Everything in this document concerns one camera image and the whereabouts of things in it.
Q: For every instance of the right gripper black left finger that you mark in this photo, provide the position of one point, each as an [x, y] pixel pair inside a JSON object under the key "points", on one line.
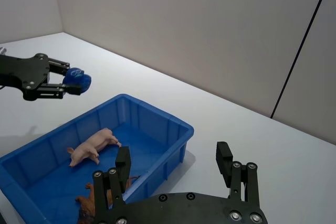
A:
{"points": [[123, 161]]}

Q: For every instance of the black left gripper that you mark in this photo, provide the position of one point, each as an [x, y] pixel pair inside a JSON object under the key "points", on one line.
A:
{"points": [[23, 73]]}

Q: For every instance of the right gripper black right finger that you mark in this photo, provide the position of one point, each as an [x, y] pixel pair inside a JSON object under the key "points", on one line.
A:
{"points": [[224, 159]]}

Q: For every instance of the blue round toy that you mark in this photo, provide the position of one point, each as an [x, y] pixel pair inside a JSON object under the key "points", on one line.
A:
{"points": [[80, 78]]}

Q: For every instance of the pink toy pig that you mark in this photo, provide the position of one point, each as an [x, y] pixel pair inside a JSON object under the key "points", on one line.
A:
{"points": [[92, 146]]}

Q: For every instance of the blue plastic bin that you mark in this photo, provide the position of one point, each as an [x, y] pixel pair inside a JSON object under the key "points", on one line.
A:
{"points": [[157, 140]]}

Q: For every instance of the brown toy animal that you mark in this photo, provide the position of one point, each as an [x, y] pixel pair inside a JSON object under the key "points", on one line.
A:
{"points": [[86, 204]]}

